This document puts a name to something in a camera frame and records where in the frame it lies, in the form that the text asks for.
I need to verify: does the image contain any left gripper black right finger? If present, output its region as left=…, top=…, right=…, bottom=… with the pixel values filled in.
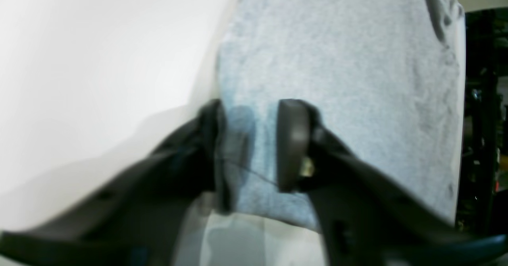
left=277, top=99, right=507, bottom=266

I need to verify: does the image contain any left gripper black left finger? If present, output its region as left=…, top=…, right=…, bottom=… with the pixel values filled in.
left=1, top=99, right=229, bottom=266

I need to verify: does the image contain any grey T-shirt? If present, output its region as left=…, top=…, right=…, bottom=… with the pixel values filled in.
left=217, top=0, right=464, bottom=230

